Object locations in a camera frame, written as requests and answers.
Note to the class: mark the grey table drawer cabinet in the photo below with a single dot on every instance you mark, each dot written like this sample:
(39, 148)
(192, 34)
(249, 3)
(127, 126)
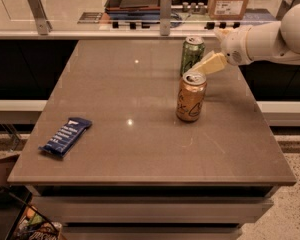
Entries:
(152, 218)

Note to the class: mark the green soda can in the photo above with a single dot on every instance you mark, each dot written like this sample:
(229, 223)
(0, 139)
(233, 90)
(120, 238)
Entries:
(193, 50)

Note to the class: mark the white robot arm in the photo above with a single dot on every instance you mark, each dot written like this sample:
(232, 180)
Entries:
(277, 42)

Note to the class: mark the orange soda can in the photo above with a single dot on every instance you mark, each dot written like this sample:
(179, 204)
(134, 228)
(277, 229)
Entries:
(191, 93)

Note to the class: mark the cardboard box with label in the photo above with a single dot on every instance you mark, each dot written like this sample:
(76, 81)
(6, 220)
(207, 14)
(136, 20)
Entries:
(227, 9)

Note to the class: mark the left metal glass bracket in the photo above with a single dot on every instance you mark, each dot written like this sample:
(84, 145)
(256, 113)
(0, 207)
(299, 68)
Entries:
(42, 23)

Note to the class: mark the colourful snack bag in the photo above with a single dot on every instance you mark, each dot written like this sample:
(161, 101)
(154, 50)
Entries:
(33, 226)

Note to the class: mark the middle metal glass bracket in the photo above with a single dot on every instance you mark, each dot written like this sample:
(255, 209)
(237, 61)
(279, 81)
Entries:
(165, 16)

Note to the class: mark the blue snack bar wrapper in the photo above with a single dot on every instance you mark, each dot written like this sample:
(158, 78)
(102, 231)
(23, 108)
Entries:
(66, 136)

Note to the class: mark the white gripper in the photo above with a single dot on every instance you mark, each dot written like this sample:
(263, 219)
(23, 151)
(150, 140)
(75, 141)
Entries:
(235, 46)

